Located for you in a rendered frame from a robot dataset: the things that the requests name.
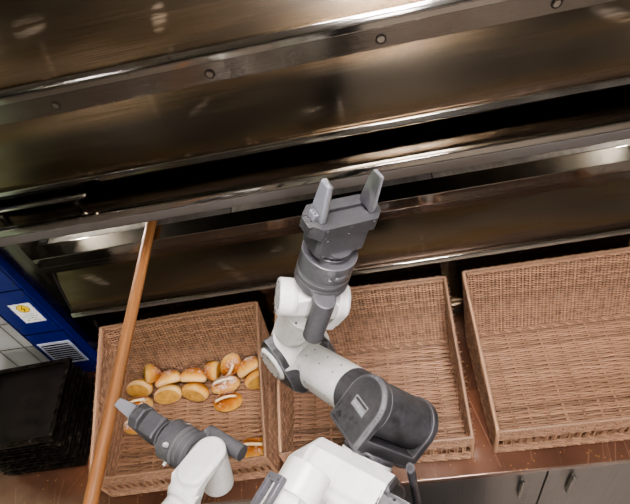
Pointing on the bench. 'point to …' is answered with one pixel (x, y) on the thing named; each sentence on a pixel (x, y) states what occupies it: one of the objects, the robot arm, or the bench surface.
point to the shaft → (119, 370)
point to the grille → (63, 350)
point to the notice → (27, 312)
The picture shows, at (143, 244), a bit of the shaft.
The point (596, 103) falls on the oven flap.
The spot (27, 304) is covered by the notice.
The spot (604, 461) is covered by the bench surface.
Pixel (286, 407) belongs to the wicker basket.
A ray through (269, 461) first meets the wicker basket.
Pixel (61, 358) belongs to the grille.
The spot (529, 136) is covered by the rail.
